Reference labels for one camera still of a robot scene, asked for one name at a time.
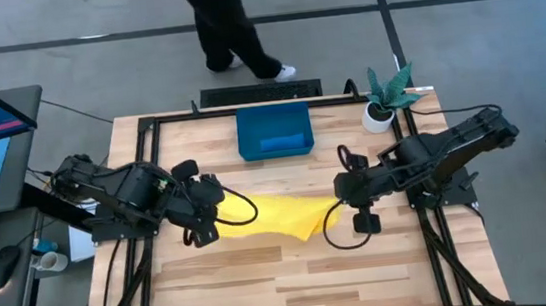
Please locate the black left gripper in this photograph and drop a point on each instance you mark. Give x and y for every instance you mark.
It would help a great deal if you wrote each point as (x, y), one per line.
(190, 203)

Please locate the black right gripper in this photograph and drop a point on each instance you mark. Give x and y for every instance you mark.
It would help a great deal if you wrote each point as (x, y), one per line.
(369, 186)

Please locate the yellow microfiber towel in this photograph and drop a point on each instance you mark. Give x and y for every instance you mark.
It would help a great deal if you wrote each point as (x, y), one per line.
(284, 214)

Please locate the blue microfiber towel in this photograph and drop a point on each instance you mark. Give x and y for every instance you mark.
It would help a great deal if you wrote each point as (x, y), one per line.
(282, 142)

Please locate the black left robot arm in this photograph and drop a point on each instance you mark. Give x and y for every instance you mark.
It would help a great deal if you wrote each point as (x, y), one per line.
(126, 192)

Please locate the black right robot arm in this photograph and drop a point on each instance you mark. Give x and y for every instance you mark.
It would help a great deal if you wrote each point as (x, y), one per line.
(434, 157)

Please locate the teal plastic basket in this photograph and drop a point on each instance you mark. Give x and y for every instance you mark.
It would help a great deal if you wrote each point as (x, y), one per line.
(270, 120)

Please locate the potted plant in white pot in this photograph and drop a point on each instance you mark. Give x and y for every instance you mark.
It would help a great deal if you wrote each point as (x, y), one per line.
(376, 125)

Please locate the black keyboard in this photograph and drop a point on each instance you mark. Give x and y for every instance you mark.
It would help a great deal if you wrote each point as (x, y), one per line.
(259, 93)

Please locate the white sheet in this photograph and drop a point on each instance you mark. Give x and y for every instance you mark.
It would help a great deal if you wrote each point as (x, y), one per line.
(81, 247)

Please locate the person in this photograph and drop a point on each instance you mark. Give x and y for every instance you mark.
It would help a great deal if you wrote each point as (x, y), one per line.
(226, 27)

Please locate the white mug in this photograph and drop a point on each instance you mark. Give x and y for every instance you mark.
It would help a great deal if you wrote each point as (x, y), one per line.
(55, 262)

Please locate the small teal container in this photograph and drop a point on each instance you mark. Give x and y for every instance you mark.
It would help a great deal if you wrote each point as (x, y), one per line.
(47, 245)

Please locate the black computer mouse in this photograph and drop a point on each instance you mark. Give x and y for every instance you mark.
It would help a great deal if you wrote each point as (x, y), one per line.
(2, 267)

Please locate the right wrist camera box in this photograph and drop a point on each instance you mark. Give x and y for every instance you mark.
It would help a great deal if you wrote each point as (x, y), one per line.
(366, 223)

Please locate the black metal table frame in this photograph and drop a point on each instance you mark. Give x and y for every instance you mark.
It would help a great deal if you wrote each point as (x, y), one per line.
(199, 115)

